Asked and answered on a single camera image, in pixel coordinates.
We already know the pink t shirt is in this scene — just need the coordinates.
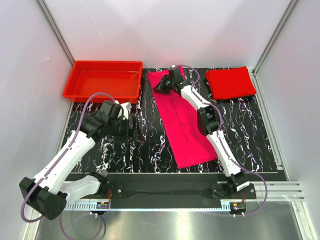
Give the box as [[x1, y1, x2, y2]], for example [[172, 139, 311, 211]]
[[147, 69, 218, 170]]

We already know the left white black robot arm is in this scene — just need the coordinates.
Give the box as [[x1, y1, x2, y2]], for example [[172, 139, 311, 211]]
[[19, 100, 143, 223]]

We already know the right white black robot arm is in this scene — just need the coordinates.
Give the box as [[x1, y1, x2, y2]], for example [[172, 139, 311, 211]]
[[152, 65, 250, 198]]

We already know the red plastic bin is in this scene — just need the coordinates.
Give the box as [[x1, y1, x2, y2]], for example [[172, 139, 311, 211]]
[[62, 60, 143, 104]]

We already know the folded red t shirt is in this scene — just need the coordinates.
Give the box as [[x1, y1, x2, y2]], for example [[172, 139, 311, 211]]
[[205, 66, 257, 100]]

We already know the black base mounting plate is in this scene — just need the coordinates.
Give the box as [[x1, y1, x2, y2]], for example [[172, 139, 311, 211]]
[[86, 173, 257, 210]]

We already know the black marble pattern mat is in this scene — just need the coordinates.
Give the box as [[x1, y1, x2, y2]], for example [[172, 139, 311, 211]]
[[72, 68, 287, 181]]

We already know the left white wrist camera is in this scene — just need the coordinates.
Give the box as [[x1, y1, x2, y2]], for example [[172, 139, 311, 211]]
[[118, 102, 132, 119]]

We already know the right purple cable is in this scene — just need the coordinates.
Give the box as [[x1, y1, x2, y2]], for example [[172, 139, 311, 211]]
[[178, 65, 268, 217]]

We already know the purple cable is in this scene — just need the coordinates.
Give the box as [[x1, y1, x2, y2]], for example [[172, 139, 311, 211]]
[[20, 92, 120, 240], [178, 65, 268, 217]]

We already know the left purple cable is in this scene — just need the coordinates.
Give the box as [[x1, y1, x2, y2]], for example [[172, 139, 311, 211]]
[[20, 92, 120, 240]]

